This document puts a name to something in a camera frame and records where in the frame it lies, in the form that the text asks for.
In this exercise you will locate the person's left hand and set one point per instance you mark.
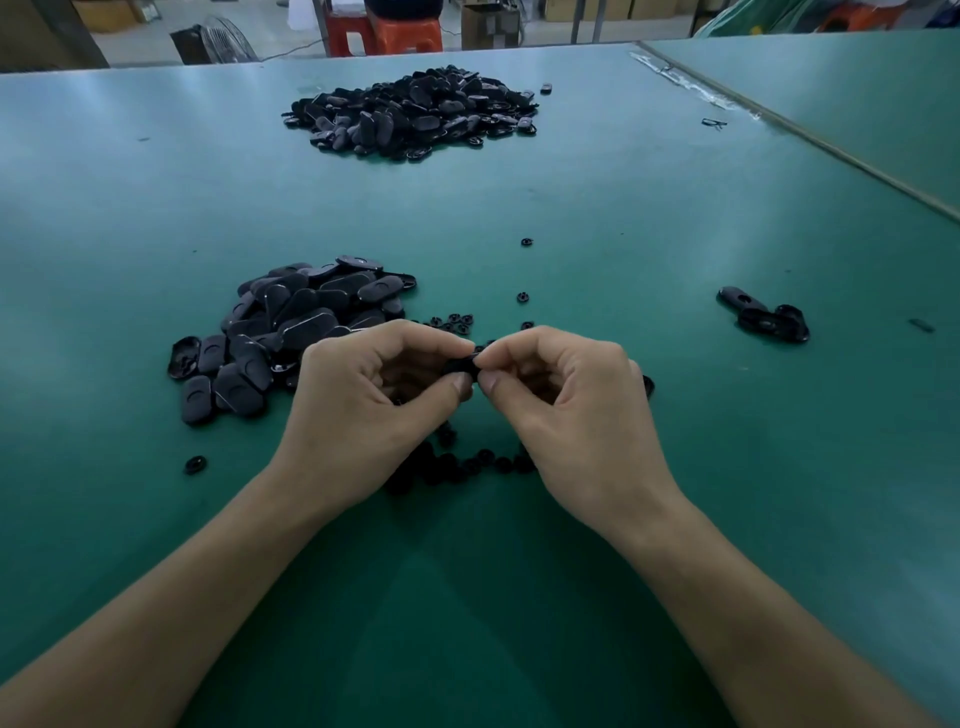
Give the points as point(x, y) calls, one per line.
point(353, 420)

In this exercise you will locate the person's right hand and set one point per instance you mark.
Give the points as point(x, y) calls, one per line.
point(593, 435)

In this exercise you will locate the pile of small black buttons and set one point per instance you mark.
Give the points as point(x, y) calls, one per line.
point(443, 468)

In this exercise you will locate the pile of black oval shells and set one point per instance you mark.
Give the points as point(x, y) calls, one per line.
point(765, 318)

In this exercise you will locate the person's right forearm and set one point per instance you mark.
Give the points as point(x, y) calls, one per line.
point(765, 645)

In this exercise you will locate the person's left forearm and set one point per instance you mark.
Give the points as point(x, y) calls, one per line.
point(150, 630)

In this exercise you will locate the small black plastic scrap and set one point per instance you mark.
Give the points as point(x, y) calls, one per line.
point(714, 123)

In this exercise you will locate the red plastic stool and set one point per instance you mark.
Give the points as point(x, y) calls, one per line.
point(858, 17)
point(351, 33)
point(408, 36)

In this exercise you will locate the grey floor fan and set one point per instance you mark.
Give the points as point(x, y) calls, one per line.
point(215, 42)

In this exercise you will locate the small open cardboard box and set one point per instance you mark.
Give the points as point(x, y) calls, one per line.
point(494, 24)

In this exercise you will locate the green striped bag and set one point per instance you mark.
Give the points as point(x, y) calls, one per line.
point(765, 15)

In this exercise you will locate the large brown cardboard box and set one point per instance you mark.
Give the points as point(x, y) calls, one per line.
point(50, 33)

